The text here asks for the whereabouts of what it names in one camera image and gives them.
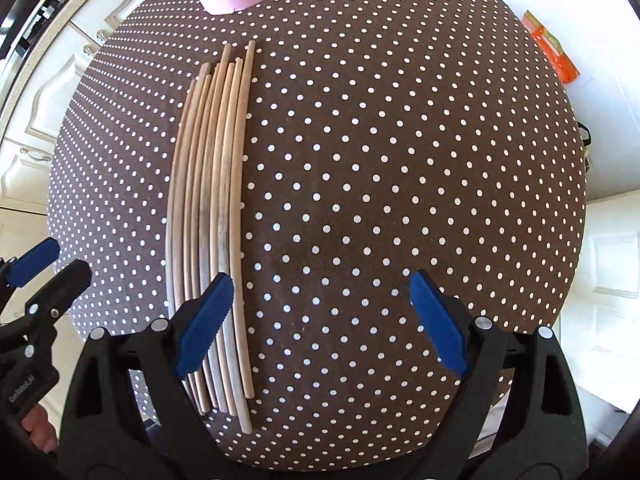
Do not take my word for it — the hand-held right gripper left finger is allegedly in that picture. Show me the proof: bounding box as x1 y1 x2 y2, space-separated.
59 272 236 480

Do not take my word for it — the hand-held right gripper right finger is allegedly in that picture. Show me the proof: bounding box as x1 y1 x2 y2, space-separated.
409 269 590 480

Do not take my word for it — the cream kitchen base cabinet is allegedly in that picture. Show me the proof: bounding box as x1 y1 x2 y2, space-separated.
0 0 201 211

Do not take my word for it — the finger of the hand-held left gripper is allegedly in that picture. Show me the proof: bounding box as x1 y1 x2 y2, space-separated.
0 237 61 291
0 259 93 348

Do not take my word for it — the brown polka dot tablecloth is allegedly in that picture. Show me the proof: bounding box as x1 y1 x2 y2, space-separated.
47 0 588 480

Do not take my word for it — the person's left hand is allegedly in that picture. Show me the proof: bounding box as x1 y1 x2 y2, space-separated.
21 402 60 453

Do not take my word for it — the orange rice bag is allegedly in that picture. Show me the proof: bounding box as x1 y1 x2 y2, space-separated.
521 9 581 86

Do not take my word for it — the black glass gas hob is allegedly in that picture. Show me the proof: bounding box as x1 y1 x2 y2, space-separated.
0 0 93 68

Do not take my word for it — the white panelled door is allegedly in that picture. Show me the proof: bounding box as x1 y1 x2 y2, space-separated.
582 195 640 416

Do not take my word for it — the row of wooden chopsticks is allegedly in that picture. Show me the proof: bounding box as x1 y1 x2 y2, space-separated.
166 40 257 435

